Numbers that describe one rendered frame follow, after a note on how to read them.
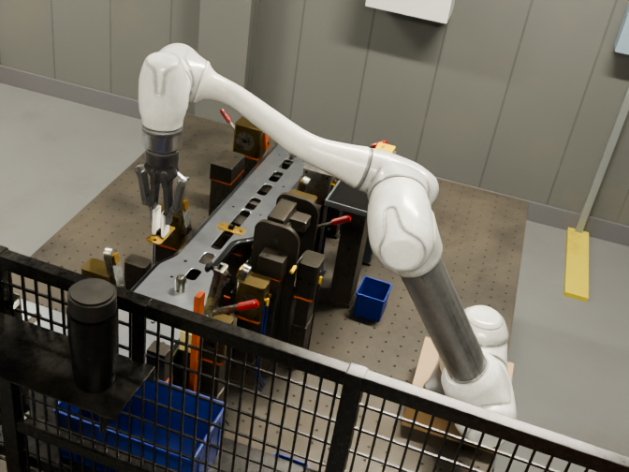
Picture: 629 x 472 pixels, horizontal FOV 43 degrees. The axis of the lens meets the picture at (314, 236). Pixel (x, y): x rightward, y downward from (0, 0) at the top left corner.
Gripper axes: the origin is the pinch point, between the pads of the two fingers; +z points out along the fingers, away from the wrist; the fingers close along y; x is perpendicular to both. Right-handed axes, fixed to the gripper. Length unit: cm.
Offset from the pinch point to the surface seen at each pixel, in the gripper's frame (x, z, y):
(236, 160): -82, 26, 14
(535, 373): -150, 131, -110
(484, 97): -284, 63, -50
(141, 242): -65, 59, 41
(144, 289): -7.7, 29.1, 8.6
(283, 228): -27.6, 10.9, -22.0
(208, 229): -43, 29, 6
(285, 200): -41.1, 10.6, -17.4
